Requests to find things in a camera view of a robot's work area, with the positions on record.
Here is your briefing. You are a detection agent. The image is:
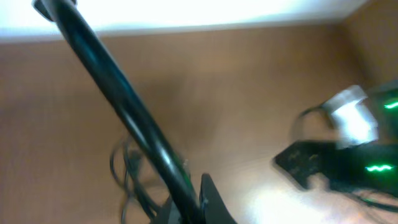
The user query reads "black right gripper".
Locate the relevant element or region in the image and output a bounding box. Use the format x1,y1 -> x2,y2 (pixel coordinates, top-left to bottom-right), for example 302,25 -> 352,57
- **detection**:
273,141 -> 397,197

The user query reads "black speckled left gripper right finger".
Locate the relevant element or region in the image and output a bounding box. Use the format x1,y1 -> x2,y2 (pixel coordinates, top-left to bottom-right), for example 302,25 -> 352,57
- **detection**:
200,173 -> 237,224

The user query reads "black speckled left gripper left finger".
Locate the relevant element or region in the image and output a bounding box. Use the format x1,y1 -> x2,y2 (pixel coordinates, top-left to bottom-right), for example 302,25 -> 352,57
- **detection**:
155,197 -> 183,224

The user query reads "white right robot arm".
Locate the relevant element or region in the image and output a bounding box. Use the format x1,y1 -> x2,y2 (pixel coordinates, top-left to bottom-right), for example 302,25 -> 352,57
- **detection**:
272,85 -> 397,213

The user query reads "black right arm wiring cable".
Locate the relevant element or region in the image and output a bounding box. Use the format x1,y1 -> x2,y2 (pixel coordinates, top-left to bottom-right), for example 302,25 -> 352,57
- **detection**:
290,105 -> 398,212

